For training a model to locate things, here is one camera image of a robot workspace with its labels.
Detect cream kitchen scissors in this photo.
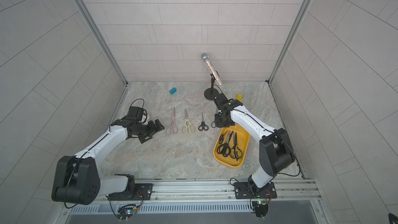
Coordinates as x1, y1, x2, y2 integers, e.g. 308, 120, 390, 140
181, 109, 195, 135

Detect black microphone stand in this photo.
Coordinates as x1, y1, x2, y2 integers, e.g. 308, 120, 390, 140
204, 74, 219, 100

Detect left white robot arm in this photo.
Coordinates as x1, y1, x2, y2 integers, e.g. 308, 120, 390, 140
51, 119, 165, 205

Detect yellow storage tray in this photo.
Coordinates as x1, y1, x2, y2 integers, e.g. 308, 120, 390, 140
213, 124, 250, 168

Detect large black scissors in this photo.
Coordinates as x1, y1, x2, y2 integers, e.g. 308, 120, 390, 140
217, 131, 234, 157

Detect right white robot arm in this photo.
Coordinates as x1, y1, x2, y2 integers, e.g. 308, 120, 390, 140
214, 97, 296, 194

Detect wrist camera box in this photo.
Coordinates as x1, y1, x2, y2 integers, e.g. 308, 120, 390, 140
213, 93, 231, 111
126, 106, 144, 122

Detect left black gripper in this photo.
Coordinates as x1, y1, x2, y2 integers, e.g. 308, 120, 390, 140
134, 118, 167, 142

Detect right controller board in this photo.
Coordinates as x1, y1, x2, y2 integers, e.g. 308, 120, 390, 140
250, 201, 269, 218

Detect black scissors in tray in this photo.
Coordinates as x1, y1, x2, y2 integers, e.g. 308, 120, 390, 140
230, 132, 243, 161
218, 131, 229, 145

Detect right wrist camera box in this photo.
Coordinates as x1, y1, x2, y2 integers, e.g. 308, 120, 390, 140
213, 93, 231, 111

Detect controller board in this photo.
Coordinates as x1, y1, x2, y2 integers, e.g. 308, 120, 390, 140
117, 204, 138, 222
250, 201, 269, 218

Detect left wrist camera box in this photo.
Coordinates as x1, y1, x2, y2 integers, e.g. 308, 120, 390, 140
126, 106, 144, 122

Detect small black scissors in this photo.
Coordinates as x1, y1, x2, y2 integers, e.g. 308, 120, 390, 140
198, 113, 209, 131

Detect teal small block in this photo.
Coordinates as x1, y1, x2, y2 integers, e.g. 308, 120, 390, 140
170, 88, 177, 95

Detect left controller board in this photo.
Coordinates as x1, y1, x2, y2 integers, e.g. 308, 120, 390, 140
117, 204, 138, 222

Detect glitter microphone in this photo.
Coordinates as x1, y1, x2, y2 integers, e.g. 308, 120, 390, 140
201, 54, 222, 86

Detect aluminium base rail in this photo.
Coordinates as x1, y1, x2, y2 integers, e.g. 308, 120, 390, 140
95, 178, 321, 214

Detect pink scissors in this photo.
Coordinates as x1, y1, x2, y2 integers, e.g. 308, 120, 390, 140
166, 108, 178, 136

